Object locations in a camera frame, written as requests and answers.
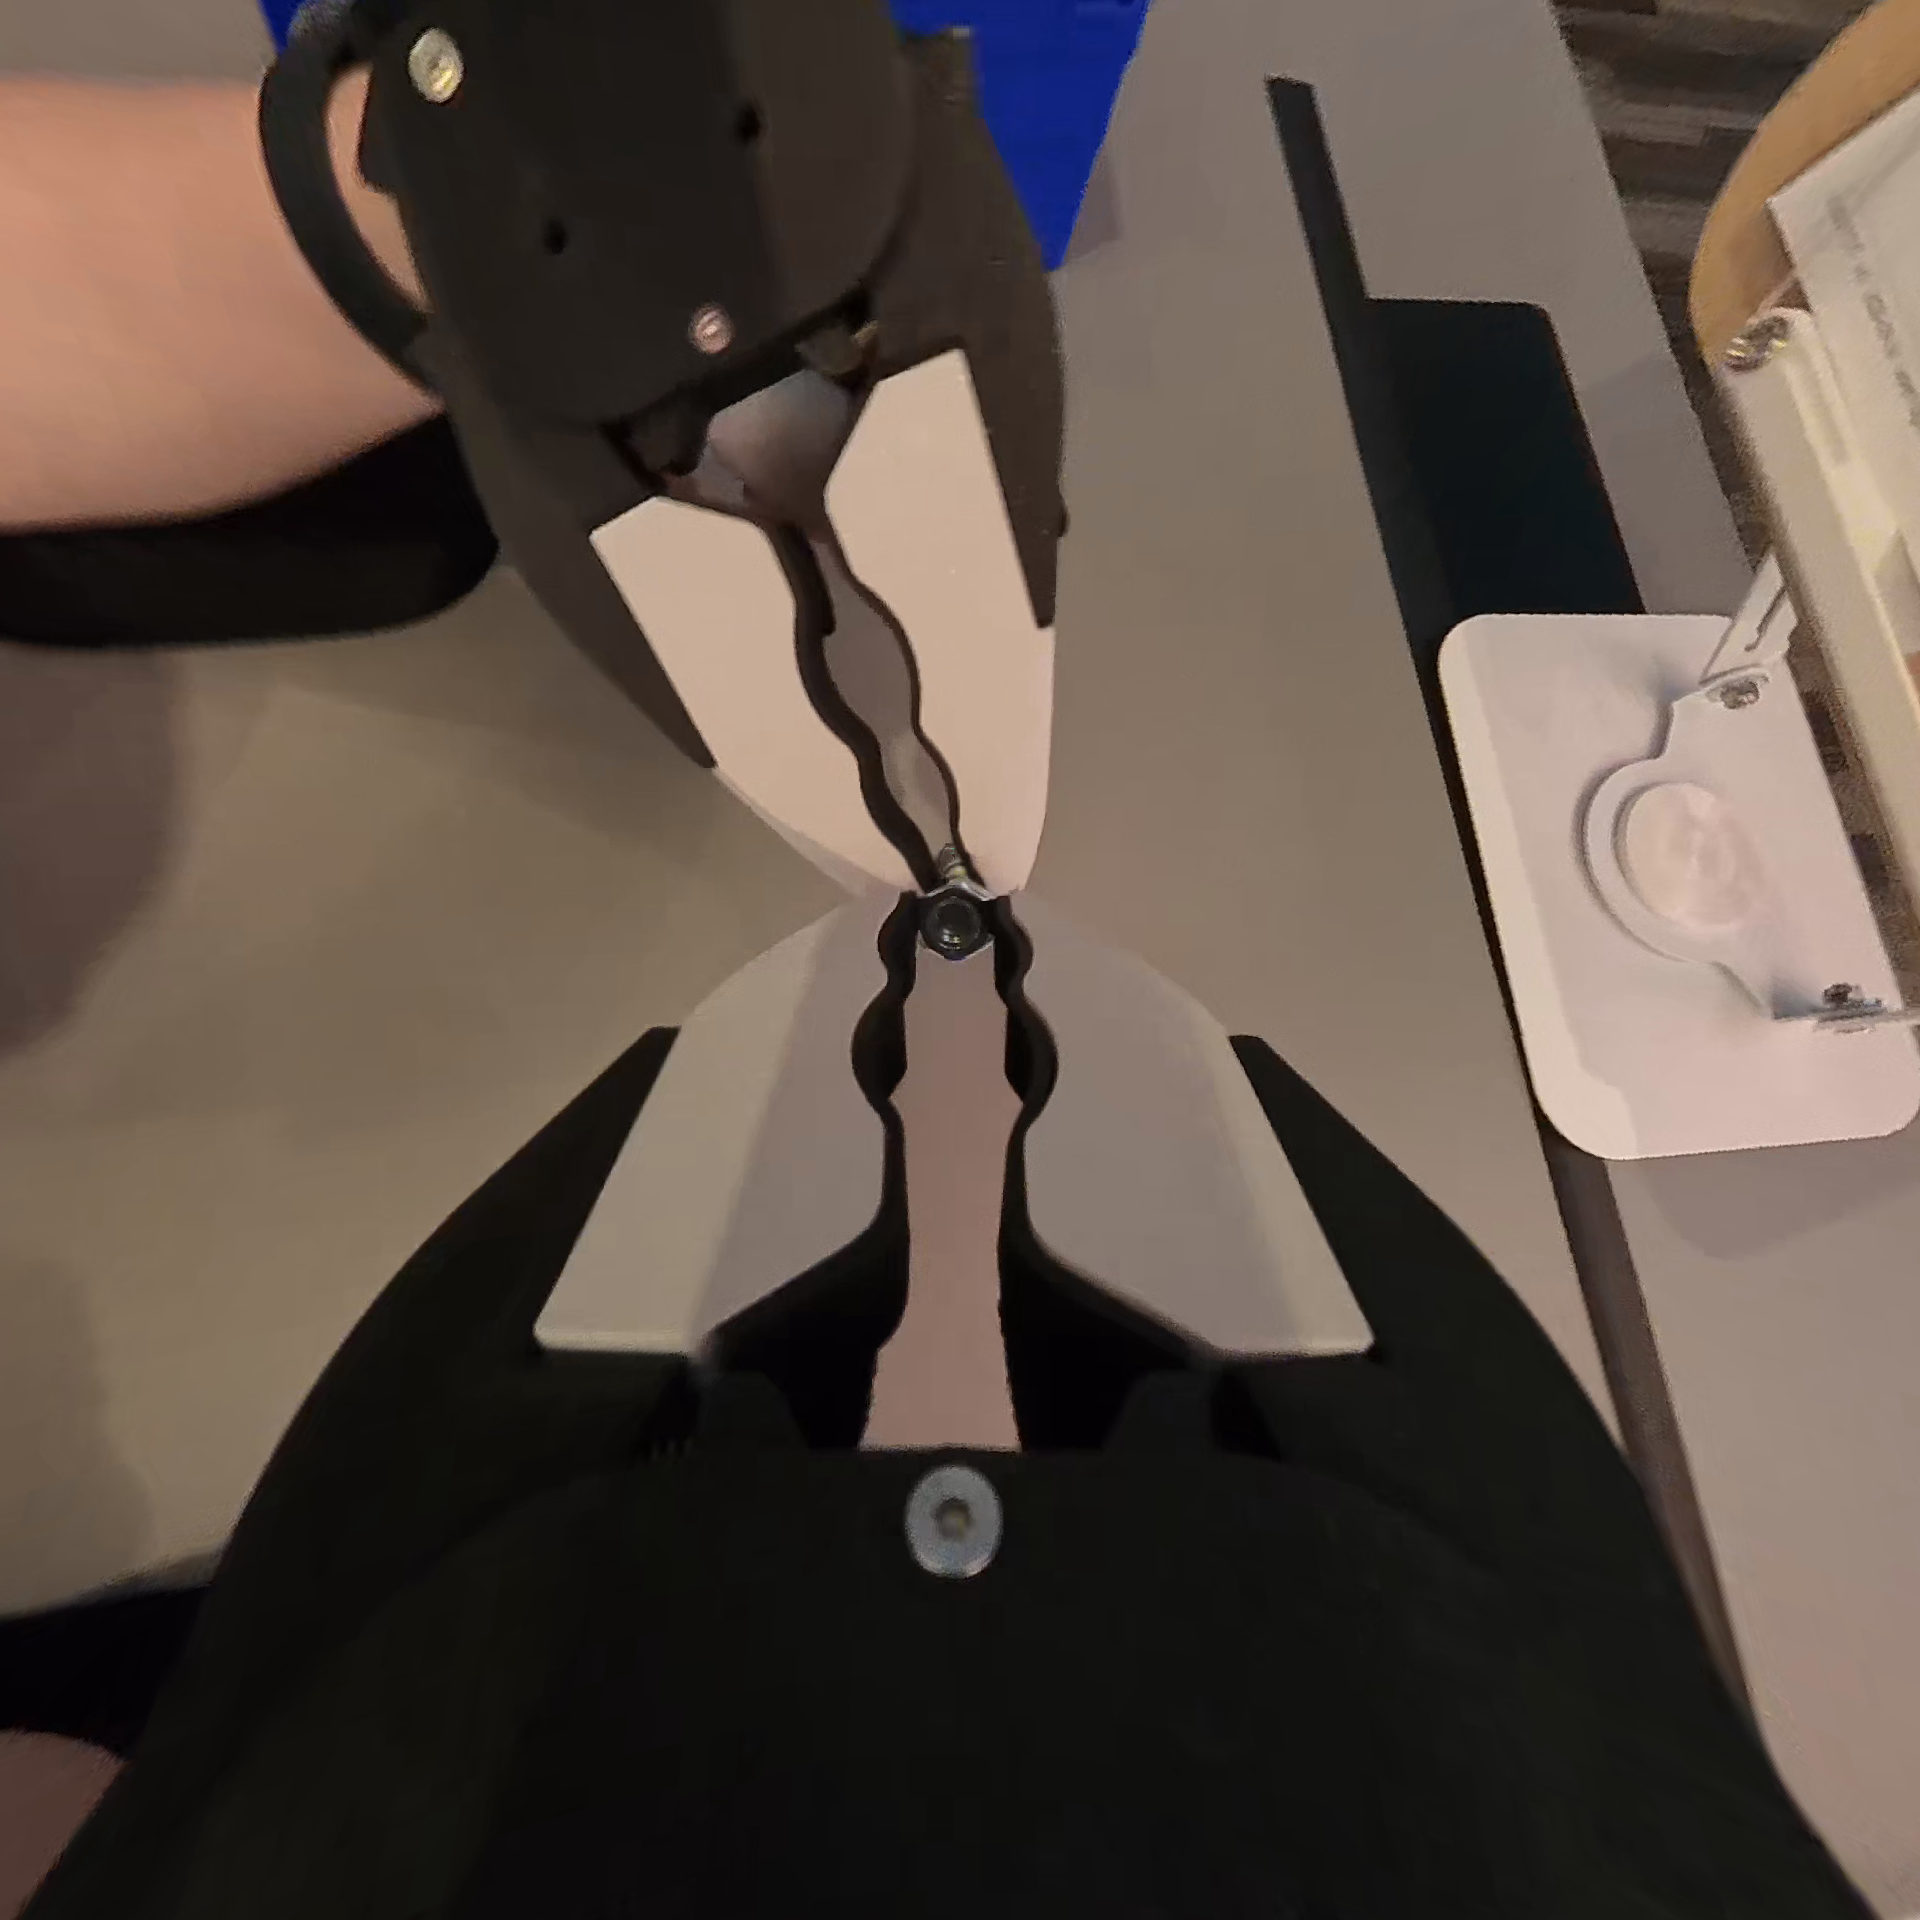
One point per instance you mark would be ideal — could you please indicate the person's bare leg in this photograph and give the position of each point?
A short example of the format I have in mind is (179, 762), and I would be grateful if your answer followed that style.
(45, 1830)

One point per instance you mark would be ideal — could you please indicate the black fitness wristband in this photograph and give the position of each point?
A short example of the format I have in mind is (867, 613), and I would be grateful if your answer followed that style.
(300, 224)

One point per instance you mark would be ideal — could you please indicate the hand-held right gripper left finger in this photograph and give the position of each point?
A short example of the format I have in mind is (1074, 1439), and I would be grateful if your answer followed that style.
(704, 1186)

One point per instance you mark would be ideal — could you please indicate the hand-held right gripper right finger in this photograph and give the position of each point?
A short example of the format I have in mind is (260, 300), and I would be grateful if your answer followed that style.
(1200, 1186)

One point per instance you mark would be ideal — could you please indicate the blue divided plastic bin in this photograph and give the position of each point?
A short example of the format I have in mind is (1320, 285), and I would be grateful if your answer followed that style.
(1050, 122)

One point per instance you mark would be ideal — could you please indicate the silver hex bolt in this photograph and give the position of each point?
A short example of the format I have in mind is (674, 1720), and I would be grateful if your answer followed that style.
(955, 926)

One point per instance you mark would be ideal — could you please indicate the black wrist rest pad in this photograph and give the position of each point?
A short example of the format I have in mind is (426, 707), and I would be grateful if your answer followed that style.
(225, 577)

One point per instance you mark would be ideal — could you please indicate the person's left hand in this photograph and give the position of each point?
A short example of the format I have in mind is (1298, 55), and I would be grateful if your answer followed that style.
(773, 450)

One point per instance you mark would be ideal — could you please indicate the person's left forearm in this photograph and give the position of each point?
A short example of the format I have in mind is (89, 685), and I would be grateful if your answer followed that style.
(135, 300)

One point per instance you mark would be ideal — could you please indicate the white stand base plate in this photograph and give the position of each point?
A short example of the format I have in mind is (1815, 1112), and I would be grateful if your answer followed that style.
(1532, 977)

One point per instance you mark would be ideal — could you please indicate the printed instruction poster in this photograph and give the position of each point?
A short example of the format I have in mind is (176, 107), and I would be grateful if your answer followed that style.
(1860, 224)

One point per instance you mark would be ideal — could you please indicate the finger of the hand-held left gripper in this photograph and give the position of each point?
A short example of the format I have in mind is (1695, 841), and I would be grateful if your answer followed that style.
(959, 601)
(721, 645)

